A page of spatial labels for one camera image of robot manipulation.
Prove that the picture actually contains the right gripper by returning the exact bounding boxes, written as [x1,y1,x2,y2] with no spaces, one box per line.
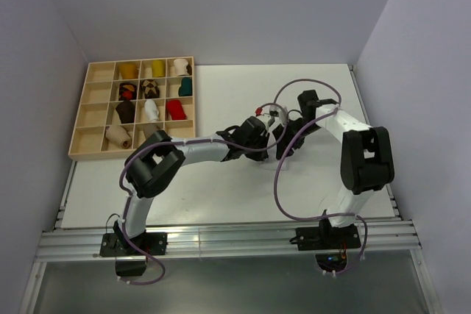
[272,118,322,160]

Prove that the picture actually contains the brown sock striped cuff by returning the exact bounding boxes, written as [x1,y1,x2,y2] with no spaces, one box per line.
[143,124,161,143]

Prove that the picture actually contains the beige maroon sock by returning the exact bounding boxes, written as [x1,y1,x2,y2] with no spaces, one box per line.
[105,125,132,149]

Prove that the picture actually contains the white sock black stripes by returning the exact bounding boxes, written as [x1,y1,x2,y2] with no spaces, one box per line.
[260,160,288,171]

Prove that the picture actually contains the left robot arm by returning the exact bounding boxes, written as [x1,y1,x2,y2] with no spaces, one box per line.
[113,116,269,255]

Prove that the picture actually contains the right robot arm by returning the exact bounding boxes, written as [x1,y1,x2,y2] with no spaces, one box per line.
[273,90,394,248]

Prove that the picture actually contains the teal rolled sock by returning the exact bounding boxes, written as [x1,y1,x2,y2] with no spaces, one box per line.
[178,76,193,97]

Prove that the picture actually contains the white rolled sock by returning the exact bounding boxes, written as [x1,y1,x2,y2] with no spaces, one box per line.
[144,99,160,123]

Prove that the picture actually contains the cream rolled sock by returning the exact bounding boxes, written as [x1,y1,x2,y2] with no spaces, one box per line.
[173,58,192,76]

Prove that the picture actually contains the brown tan checkered rolled sock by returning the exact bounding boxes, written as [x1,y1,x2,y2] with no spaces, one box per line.
[141,79,160,99]

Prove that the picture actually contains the dark brown rolled sock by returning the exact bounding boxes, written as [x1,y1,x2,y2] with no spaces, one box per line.
[115,100,135,124]

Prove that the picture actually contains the brown red argyle rolled sock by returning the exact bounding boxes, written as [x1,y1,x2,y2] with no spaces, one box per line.
[118,82,138,101]

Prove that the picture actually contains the wooden compartment tray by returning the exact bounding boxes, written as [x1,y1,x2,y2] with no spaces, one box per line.
[68,57,196,160]

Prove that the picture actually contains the mustard yellow rolled sock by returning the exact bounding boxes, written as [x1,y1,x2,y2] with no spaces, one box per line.
[118,62,138,80]

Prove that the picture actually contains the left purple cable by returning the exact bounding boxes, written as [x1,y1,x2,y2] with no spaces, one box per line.
[105,102,280,286]

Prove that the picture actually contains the purple cable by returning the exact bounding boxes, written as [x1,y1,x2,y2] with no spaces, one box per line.
[273,78,369,277]
[105,102,280,286]

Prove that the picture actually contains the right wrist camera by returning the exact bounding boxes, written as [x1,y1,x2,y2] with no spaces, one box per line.
[269,104,288,125]

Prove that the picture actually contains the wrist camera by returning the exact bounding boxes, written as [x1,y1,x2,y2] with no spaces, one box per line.
[255,107,275,129]
[269,104,288,125]

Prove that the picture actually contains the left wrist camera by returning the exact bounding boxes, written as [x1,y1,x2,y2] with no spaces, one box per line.
[255,107,275,129]

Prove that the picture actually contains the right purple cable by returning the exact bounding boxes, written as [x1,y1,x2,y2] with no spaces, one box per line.
[273,78,369,277]

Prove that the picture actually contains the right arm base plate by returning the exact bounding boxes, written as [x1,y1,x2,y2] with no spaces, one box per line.
[289,225,361,251]

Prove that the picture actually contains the aluminium rail frame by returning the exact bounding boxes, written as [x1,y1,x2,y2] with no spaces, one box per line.
[20,65,443,313]

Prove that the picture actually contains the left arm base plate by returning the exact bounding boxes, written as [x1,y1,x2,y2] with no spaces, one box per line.
[99,232,167,257]

